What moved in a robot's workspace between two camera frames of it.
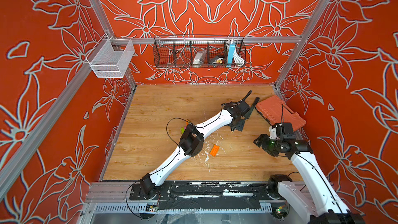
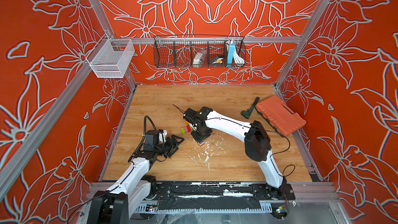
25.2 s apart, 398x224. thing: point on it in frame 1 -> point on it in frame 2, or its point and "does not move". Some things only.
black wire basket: x=195 y=51 does not move
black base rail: x=208 y=195 does not move
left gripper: x=240 y=127 -> x=171 y=148
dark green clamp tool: x=257 y=99 does not move
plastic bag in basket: x=199 y=58 does not move
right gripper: x=261 y=141 -> x=207 y=135
